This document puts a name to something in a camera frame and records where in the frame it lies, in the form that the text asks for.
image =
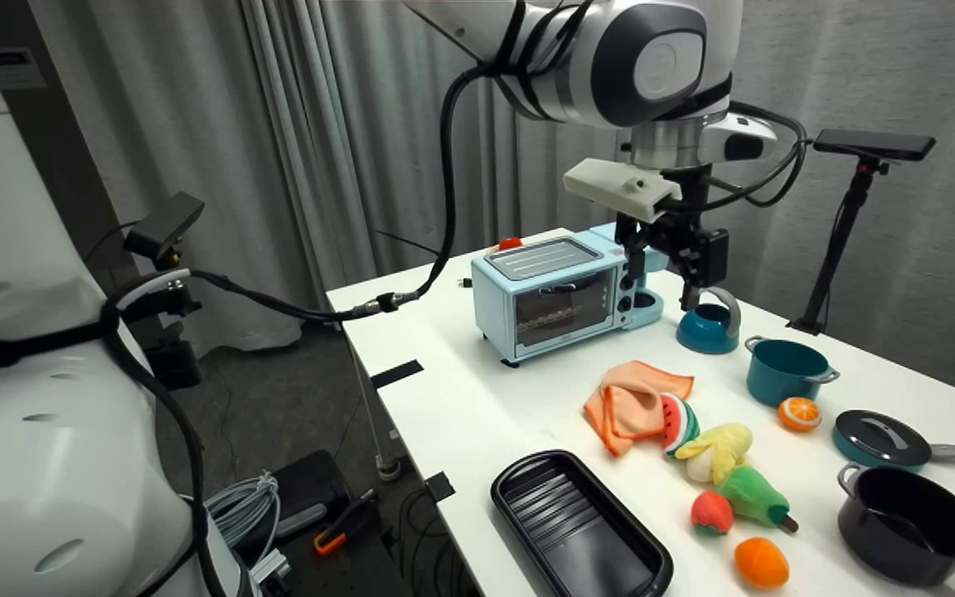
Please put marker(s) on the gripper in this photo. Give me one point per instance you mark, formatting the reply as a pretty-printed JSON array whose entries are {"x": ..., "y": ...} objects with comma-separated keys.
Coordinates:
[{"x": 689, "y": 203}]

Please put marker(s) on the toy oven knob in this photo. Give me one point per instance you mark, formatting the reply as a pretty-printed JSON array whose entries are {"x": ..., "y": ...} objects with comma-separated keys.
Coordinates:
[
  {"x": 626, "y": 305},
  {"x": 627, "y": 284}
]

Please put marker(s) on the blue toy kettle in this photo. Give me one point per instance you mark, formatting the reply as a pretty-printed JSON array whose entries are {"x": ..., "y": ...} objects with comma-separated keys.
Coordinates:
[{"x": 705, "y": 332}]

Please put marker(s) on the toy oven door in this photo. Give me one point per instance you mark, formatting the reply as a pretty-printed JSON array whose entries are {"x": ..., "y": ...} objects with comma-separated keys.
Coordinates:
[{"x": 564, "y": 308}]

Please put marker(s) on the light blue toy breakfast oven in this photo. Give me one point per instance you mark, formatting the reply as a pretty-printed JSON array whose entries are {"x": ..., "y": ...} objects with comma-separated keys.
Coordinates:
[{"x": 560, "y": 307}]

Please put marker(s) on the red toy button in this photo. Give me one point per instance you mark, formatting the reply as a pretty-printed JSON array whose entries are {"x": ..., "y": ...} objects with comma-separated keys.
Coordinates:
[{"x": 510, "y": 244}]

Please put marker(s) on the blue pot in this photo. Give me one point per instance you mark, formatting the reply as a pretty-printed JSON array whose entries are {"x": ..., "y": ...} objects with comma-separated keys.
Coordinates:
[{"x": 780, "y": 377}]

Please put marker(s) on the watermelon slice plush toy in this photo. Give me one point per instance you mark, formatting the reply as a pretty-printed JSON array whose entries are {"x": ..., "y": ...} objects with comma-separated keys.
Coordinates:
[{"x": 681, "y": 423}]

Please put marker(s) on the banana plush toy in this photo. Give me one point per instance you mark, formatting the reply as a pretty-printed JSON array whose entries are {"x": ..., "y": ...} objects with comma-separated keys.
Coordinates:
[{"x": 722, "y": 448}]

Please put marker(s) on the orange slice toy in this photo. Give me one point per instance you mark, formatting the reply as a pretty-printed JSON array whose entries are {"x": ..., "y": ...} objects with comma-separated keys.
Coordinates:
[{"x": 799, "y": 414}]

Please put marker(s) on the pear plush toy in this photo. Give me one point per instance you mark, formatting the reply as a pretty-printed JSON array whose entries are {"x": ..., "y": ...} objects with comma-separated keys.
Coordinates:
[{"x": 751, "y": 497}]

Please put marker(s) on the strawberry plush toy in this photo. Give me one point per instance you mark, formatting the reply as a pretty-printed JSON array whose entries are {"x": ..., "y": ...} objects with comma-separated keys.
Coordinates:
[{"x": 711, "y": 514}]

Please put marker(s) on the orange fruit plush toy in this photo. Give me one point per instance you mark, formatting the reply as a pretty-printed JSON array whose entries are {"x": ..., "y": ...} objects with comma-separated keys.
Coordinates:
[{"x": 761, "y": 564}]

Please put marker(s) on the black pot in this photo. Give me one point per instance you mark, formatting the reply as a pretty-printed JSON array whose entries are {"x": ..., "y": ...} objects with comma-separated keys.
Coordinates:
[{"x": 900, "y": 531}]

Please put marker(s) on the orange cloth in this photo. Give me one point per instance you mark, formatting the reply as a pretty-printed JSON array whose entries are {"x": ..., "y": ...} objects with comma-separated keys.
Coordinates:
[{"x": 631, "y": 402}]

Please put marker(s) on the teal pan with dark lid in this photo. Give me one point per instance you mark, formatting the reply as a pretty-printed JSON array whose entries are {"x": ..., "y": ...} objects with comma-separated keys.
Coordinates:
[{"x": 879, "y": 439}]

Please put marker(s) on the black baking tray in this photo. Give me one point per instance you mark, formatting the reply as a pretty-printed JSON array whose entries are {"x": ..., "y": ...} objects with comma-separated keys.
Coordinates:
[{"x": 581, "y": 531}]

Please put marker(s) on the black tape strip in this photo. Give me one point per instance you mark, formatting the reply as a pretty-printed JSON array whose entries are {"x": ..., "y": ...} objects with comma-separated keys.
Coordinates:
[
  {"x": 439, "y": 486},
  {"x": 396, "y": 374}
]

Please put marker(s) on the orange and black clamp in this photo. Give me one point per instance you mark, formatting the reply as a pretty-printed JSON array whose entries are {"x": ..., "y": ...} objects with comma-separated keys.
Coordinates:
[{"x": 345, "y": 524}]

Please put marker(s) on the black box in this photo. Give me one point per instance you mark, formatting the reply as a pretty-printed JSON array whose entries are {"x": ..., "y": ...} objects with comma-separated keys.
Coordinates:
[{"x": 307, "y": 497}]

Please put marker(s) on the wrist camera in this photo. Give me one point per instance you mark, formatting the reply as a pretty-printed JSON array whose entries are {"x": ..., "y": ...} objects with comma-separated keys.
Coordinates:
[{"x": 622, "y": 186}]

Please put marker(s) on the camera on mount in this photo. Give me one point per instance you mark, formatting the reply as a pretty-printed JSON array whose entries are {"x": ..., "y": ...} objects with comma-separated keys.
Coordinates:
[
  {"x": 164, "y": 224},
  {"x": 871, "y": 143}
]

